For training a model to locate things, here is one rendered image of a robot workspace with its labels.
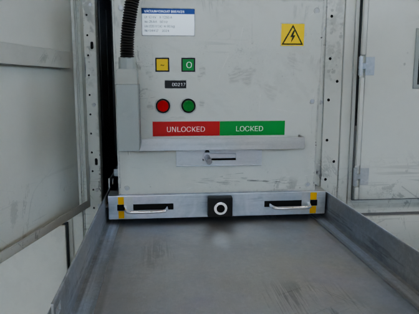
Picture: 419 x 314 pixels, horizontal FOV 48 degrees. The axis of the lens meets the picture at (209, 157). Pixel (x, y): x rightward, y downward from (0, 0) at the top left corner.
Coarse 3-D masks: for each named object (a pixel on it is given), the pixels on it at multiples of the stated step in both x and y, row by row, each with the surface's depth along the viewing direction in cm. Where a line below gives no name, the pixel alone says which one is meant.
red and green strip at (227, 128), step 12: (156, 132) 112; (168, 132) 112; (180, 132) 112; (192, 132) 113; (204, 132) 113; (216, 132) 113; (228, 132) 114; (240, 132) 114; (252, 132) 114; (264, 132) 115; (276, 132) 115
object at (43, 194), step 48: (0, 0) 88; (48, 0) 106; (0, 48) 86; (48, 48) 107; (0, 96) 89; (48, 96) 107; (0, 144) 89; (48, 144) 108; (0, 192) 90; (48, 192) 108; (0, 240) 90
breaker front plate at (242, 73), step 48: (144, 0) 105; (192, 0) 106; (240, 0) 107; (288, 0) 108; (144, 48) 108; (192, 48) 109; (240, 48) 110; (288, 48) 111; (144, 96) 110; (192, 96) 111; (240, 96) 112; (288, 96) 113; (144, 192) 115; (192, 192) 116
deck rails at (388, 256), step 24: (96, 216) 98; (312, 216) 120; (336, 216) 113; (360, 216) 99; (96, 240) 97; (360, 240) 99; (384, 240) 88; (72, 264) 71; (96, 264) 88; (384, 264) 88; (408, 264) 80; (72, 288) 71; (96, 288) 78; (408, 288) 78; (72, 312) 70
